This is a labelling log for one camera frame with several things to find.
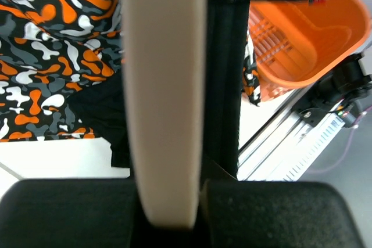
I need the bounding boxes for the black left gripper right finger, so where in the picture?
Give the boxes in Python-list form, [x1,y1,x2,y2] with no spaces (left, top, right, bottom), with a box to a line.
[201,181,364,247]

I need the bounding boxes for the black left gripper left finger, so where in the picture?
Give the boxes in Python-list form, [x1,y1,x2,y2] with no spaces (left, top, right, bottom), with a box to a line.
[1,179,146,247]

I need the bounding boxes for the black shorts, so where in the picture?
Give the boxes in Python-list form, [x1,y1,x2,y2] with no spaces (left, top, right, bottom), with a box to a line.
[67,0,349,248]

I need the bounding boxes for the orange camouflage shorts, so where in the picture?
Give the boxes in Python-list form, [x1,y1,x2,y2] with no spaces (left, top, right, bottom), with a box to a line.
[0,0,262,143]

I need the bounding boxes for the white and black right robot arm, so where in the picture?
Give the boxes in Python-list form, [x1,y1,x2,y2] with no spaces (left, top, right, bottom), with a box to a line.
[292,52,371,127]

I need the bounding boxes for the orange plastic basket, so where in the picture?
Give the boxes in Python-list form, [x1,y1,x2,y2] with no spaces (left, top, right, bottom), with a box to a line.
[248,0,371,101]

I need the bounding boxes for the aluminium mounting rail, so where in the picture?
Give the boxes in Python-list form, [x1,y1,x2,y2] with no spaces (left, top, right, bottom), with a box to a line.
[237,89,330,181]

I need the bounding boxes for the white slotted cable duct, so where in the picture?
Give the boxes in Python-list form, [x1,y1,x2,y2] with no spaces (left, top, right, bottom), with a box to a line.
[283,114,345,182]

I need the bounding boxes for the purple floor cable right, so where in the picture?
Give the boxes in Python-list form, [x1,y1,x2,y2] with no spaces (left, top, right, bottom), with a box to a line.
[313,108,370,173]

